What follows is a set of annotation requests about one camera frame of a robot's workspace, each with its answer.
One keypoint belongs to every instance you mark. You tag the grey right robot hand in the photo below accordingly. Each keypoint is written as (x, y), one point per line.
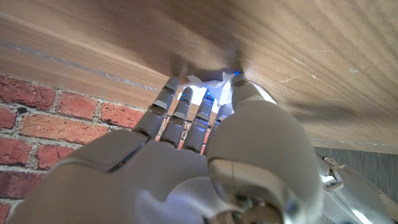
(255, 146)

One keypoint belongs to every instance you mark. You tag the white paper tissue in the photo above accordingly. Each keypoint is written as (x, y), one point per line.
(221, 88)

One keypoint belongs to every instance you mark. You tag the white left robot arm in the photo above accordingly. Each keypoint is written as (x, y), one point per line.
(357, 196)

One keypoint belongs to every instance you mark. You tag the red brick print backdrop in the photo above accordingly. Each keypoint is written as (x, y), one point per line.
(46, 130)

